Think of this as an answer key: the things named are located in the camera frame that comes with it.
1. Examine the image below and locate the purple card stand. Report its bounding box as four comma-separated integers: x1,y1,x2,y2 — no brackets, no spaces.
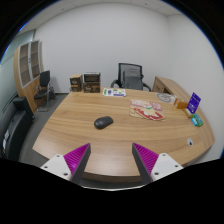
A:
186,92,202,115

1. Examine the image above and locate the black computer mouse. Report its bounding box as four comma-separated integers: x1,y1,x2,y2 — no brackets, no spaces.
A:
93,115,114,130

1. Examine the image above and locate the brown box with black lid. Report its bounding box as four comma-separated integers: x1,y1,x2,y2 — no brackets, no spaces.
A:
82,71,102,94

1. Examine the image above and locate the small green box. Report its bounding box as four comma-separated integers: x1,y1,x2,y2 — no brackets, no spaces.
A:
193,113,205,128

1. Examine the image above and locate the white sticker sheet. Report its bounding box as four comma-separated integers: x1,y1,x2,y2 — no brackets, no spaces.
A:
101,87,127,98

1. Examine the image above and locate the black mesh office chair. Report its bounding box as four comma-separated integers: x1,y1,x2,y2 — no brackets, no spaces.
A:
110,62,152,92

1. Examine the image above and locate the wooden shelf unit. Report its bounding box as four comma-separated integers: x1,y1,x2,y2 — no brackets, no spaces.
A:
13,39,46,114

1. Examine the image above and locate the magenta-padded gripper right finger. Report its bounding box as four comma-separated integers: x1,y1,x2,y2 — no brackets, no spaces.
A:
131,142,184,185

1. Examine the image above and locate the grey backpack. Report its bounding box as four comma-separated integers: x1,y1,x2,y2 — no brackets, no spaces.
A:
123,68,144,91

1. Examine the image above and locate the wooden side desk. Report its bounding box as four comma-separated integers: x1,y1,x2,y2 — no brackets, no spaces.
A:
152,75,191,101

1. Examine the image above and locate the pink and red printed mouse pad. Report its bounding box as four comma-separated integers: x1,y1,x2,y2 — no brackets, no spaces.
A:
129,98,166,122

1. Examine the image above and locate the black visitor chair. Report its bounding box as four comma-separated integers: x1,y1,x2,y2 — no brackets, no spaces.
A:
33,70,56,113

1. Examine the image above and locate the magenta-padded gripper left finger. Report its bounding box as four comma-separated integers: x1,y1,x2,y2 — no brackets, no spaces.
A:
40,142,92,185

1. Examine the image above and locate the black sofa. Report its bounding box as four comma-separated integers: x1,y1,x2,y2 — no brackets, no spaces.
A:
0,96,35,161

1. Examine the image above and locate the small yellow box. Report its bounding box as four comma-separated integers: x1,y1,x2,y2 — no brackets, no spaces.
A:
182,107,194,118

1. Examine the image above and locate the small orange box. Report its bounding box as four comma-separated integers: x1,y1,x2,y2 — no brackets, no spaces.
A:
173,98,189,110

